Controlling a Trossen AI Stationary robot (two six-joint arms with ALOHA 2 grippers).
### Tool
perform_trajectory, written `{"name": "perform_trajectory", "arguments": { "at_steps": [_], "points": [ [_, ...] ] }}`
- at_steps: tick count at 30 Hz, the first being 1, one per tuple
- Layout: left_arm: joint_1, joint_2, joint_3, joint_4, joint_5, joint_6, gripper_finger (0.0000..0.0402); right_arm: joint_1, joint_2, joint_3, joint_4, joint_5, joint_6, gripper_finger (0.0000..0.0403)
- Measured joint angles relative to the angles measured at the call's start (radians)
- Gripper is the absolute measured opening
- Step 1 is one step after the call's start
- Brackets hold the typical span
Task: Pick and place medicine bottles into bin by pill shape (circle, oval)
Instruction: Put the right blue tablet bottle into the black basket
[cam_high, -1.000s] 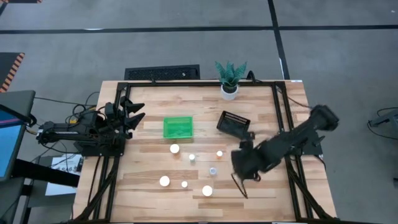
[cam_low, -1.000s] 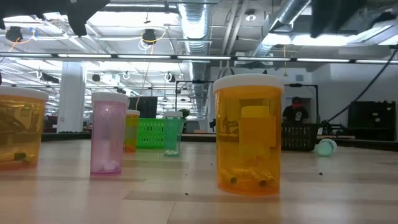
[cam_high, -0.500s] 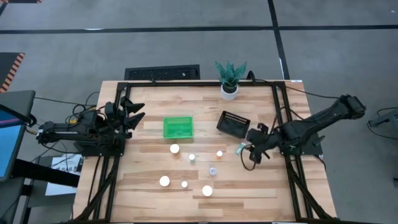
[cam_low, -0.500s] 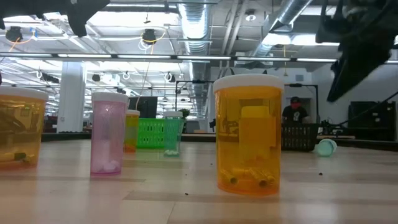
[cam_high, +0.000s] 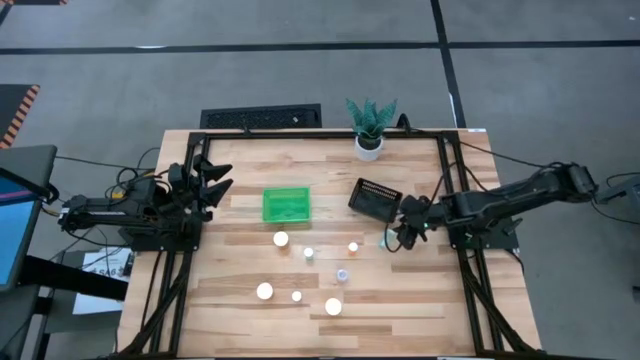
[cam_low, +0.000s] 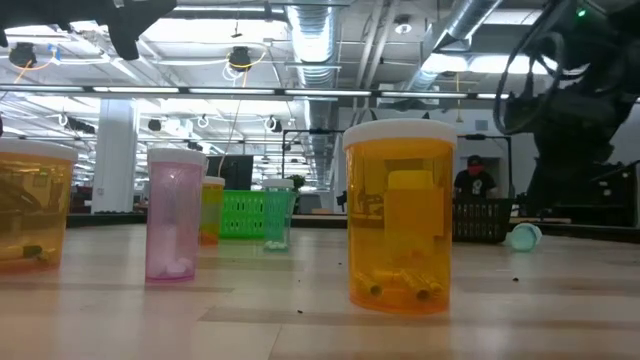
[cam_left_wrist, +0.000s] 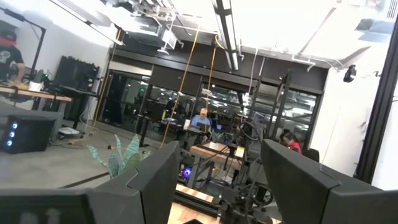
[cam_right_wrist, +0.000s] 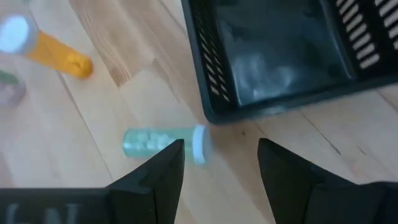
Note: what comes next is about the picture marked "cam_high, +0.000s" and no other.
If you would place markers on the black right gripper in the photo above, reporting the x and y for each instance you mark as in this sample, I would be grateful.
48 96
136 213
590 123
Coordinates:
419 214

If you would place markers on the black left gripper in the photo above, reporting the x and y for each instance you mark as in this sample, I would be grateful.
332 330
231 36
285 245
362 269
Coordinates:
187 192

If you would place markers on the small teal pill bottle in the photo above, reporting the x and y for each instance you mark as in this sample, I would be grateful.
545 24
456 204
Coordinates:
385 244

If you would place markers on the small orange pill bottle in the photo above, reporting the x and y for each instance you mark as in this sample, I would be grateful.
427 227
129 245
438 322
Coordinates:
353 246

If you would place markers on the small clear pill bottle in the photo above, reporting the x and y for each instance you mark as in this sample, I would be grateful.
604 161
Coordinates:
342 275

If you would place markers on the large orange pill bottle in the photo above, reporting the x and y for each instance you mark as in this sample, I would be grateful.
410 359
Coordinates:
333 306
264 291
281 239

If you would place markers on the small green pill bottle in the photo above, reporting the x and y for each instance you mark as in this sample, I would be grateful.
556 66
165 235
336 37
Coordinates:
308 252

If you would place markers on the small pink pill bottle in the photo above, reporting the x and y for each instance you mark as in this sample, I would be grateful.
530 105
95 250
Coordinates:
296 296

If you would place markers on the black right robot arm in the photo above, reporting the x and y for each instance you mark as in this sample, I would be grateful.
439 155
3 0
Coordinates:
500 200

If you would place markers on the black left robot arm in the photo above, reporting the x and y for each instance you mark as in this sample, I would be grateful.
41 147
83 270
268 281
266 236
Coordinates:
100 212

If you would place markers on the black plastic basket bin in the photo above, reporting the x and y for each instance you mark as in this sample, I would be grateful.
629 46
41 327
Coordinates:
375 202

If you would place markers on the green plastic basket bin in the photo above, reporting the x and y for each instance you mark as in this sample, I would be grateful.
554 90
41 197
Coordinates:
285 205

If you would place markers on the artificial plant in white pot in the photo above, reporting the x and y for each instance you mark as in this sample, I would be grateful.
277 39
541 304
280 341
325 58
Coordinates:
369 147

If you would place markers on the white paper sheet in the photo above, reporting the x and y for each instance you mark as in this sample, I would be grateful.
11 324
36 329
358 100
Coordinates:
100 265

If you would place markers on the black stand bar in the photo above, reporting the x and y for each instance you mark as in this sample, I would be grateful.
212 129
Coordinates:
75 277

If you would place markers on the grey monitor back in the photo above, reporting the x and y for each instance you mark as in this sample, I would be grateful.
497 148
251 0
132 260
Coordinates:
30 162

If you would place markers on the monitor with blue screen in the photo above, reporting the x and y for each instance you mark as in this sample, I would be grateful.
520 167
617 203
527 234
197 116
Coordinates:
15 230

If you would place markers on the black mat with hazard stripes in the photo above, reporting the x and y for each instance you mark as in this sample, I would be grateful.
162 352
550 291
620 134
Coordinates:
12 110

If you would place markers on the grey tripod stand base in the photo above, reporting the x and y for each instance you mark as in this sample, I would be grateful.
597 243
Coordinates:
625 192

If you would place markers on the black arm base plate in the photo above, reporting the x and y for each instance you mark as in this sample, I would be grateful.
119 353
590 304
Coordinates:
490 240
160 242

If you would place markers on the black aluminium table frame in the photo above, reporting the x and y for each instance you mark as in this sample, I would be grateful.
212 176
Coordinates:
325 135

